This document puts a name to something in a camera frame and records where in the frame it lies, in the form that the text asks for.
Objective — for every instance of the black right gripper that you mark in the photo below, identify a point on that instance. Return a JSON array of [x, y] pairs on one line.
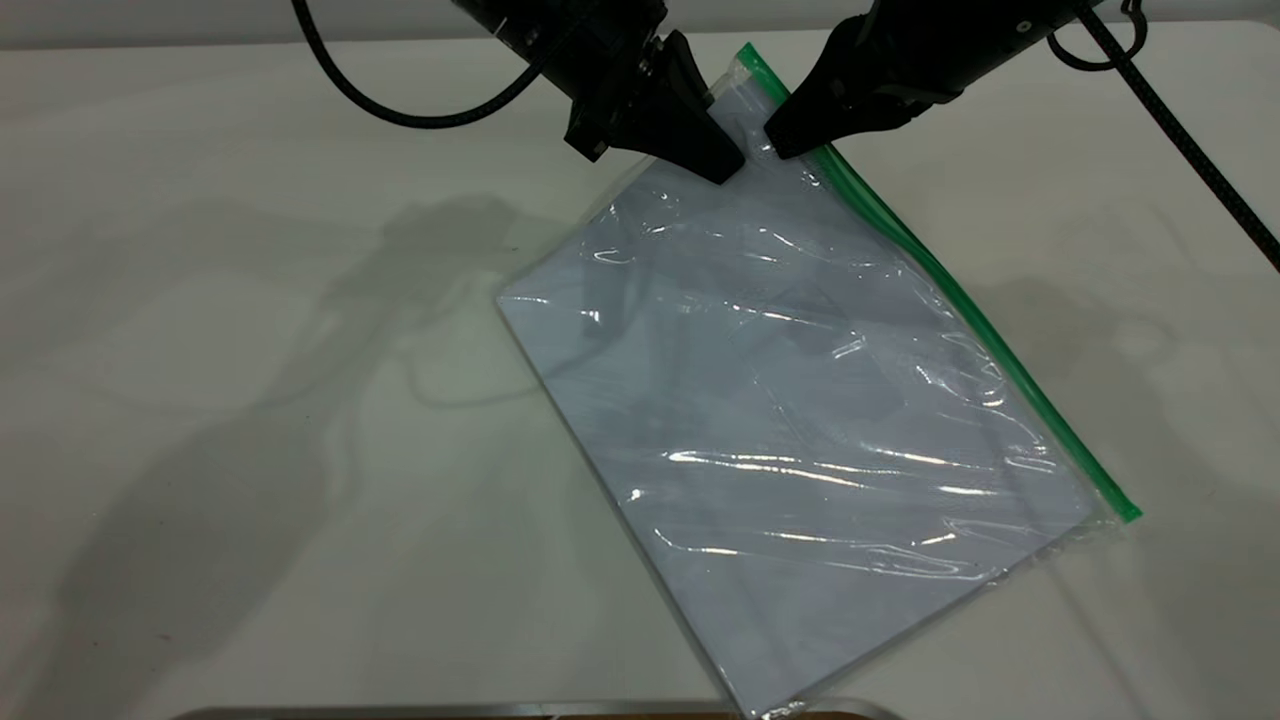
[[950, 45]]

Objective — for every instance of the clear zip bag green zipper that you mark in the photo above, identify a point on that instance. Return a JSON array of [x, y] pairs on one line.
[[800, 420]]

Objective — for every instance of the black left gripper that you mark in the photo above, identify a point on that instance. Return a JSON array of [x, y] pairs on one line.
[[590, 50]]

